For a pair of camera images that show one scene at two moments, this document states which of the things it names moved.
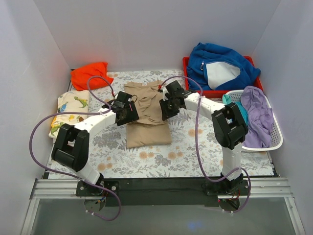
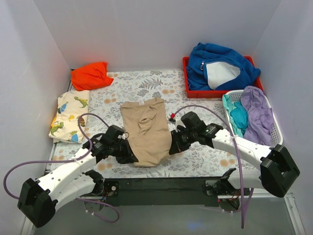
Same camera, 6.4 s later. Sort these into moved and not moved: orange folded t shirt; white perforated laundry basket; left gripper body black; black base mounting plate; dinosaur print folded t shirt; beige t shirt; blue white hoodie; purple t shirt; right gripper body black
Moved: right gripper body black; beige t shirt; left gripper body black
Not moved: orange folded t shirt; dinosaur print folded t shirt; black base mounting plate; blue white hoodie; white perforated laundry basket; purple t shirt
